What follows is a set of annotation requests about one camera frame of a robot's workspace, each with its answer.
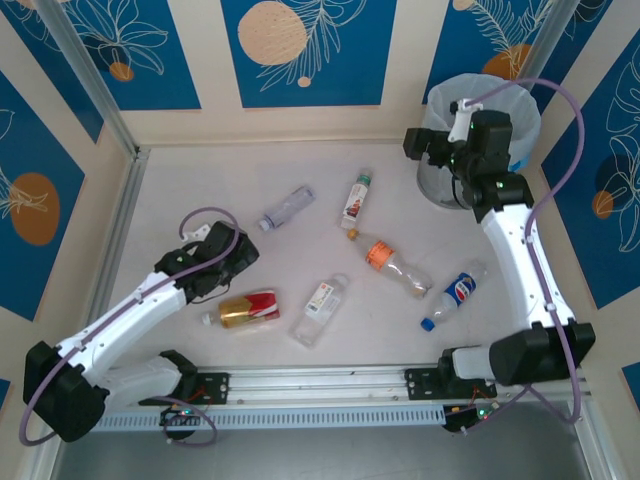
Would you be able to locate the small electronics board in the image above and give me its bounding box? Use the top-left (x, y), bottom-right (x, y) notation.
top-left (159, 407), bottom-right (202, 430)
top-left (442, 403), bottom-right (497, 435)

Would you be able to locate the blue label cola bottle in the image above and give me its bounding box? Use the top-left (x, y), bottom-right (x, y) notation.
top-left (419, 259), bottom-right (489, 332)

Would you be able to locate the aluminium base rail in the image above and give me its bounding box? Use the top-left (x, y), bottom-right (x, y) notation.
top-left (47, 363), bottom-right (594, 402)

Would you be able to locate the grey slotted cable duct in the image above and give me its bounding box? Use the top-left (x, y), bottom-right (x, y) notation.
top-left (92, 404), bottom-right (446, 432)

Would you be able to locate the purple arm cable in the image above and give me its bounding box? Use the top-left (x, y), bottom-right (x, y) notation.
top-left (442, 77), bottom-right (587, 437)
top-left (19, 207), bottom-right (241, 449)

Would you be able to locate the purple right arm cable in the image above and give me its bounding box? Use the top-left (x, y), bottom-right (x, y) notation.
top-left (442, 77), bottom-right (587, 437)

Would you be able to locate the small clear bottle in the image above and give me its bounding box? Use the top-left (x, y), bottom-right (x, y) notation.
top-left (258, 185), bottom-right (319, 232)

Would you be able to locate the clear bottle orange cap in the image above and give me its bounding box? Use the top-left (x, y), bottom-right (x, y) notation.
top-left (347, 227), bottom-right (434, 300)

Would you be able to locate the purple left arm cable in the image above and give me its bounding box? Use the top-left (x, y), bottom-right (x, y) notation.
top-left (19, 207), bottom-right (241, 449)

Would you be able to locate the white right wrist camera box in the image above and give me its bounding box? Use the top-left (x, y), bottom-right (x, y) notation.
top-left (448, 98), bottom-right (484, 144)

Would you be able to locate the aluminium frame post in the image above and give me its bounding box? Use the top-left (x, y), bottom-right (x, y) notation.
top-left (519, 0), bottom-right (576, 91)
top-left (37, 0), bottom-right (151, 161)

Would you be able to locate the clear bottle green neck label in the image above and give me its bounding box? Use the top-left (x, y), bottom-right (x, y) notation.
top-left (340, 168), bottom-right (375, 231)

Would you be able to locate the grey metal mesh bin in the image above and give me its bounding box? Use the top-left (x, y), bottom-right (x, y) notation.
top-left (416, 148), bottom-right (479, 210)

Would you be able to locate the red gold label bottle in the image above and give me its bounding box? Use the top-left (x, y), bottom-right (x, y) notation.
top-left (201, 288), bottom-right (282, 331)

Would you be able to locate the clear square bottle white label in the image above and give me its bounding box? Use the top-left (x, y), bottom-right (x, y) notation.
top-left (289, 273), bottom-right (350, 348)

